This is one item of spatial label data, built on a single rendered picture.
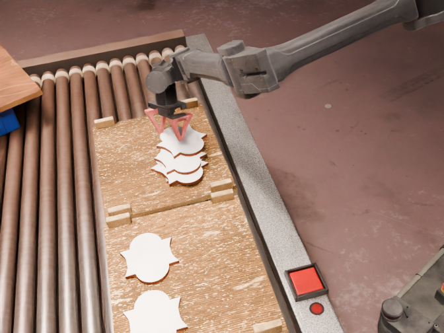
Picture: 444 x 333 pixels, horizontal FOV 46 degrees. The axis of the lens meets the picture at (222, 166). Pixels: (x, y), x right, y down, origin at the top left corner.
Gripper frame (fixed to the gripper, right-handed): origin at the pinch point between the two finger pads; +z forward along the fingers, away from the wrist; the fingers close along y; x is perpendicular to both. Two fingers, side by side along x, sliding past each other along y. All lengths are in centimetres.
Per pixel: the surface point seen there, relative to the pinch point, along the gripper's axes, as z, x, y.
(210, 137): 4.2, 12.9, 1.4
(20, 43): 13, 67, -302
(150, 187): 11.0, -11.3, 5.0
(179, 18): 4, 172, -234
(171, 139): 2.1, 0.7, -0.9
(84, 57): -13, 9, -66
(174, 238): 17.0, -16.9, 22.8
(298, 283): 22, -4, 51
